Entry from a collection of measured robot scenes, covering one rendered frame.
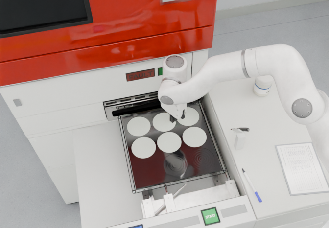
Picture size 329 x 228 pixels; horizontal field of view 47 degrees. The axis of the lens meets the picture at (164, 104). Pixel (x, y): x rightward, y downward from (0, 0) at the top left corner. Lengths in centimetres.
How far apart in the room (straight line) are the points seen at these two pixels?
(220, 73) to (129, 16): 34
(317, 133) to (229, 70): 32
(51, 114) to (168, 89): 62
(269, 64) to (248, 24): 234
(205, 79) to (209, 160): 43
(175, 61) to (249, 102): 48
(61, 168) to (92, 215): 55
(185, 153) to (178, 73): 41
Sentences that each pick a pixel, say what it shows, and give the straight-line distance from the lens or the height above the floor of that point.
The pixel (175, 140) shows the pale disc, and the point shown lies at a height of 90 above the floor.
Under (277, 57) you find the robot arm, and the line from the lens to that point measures 114.
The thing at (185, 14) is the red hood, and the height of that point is 141.
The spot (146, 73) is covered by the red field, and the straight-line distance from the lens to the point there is 151.
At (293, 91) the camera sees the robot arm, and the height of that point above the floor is 143.
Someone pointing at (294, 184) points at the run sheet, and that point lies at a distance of 146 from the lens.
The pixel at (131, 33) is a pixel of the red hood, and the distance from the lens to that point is 129.
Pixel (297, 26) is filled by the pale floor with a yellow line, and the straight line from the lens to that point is 356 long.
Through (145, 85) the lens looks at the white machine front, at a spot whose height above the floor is 103.
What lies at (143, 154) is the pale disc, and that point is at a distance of 153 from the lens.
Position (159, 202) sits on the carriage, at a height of 88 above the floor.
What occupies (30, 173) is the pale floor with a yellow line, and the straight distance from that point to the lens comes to 267.
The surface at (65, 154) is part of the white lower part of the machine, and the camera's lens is 191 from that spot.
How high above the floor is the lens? 222
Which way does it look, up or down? 53 degrees down
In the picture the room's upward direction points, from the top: 2 degrees counter-clockwise
